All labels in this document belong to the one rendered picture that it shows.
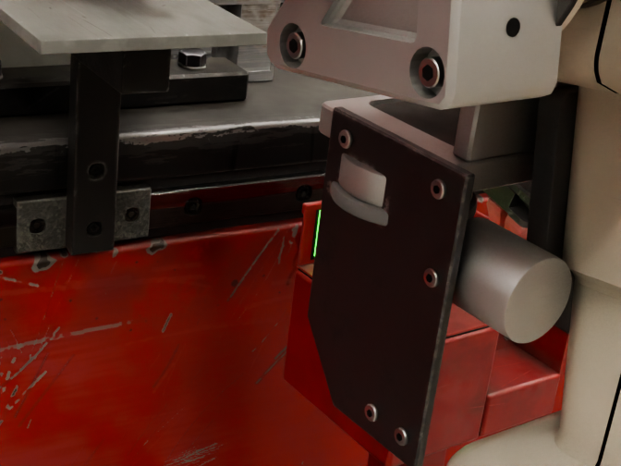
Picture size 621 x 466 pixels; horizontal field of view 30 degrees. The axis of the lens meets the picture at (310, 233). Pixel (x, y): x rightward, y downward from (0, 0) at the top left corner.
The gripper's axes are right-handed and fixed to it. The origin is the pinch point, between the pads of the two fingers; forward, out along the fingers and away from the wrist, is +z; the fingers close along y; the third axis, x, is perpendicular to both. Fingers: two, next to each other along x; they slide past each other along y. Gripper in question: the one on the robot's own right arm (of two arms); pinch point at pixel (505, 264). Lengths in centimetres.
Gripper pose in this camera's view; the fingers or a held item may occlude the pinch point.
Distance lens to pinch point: 104.3
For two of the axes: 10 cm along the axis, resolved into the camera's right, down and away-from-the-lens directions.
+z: -2.6, 7.8, 5.6
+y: -5.3, -6.0, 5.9
